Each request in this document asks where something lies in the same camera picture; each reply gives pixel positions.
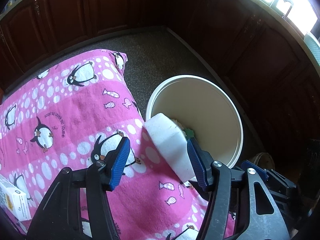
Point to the brown kitchen cabinets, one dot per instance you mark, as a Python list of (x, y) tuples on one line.
[(260, 56)]

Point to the cow milk carton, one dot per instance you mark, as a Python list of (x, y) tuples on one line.
[(14, 200)]

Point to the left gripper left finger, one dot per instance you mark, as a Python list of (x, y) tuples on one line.
[(103, 176)]

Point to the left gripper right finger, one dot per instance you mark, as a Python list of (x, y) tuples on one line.
[(214, 178)]

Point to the white round trash bin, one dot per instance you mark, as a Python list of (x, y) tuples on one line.
[(203, 107)]

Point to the pink penguin tablecloth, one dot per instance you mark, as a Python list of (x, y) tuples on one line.
[(73, 114)]

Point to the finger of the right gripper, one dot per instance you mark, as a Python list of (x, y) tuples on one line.
[(245, 165)]

